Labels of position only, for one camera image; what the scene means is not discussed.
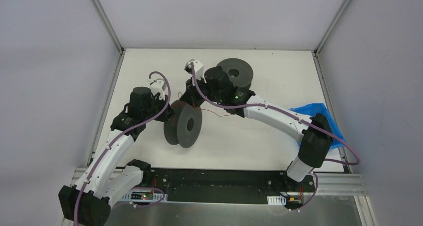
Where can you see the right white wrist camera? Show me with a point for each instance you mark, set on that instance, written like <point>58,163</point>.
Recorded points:
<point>195,68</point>

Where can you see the blue plastic bin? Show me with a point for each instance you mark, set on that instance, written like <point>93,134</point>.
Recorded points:
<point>314,108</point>

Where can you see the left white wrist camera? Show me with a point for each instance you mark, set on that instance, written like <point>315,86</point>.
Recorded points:
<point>158,85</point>

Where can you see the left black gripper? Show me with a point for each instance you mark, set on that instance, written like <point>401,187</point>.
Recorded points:
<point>166,111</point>

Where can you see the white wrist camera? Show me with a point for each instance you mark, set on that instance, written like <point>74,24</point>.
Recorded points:
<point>195,68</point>
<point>158,85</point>

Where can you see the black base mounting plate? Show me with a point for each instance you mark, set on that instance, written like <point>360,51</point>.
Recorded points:
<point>222,186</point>

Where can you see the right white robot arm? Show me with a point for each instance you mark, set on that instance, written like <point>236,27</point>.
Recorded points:
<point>313,133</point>

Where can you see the black cable spool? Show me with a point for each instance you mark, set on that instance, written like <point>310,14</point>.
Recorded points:
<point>239,71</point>

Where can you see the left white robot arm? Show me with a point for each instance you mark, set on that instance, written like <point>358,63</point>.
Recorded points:
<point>90,200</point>

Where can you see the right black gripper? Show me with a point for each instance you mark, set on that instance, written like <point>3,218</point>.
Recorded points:
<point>189,95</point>

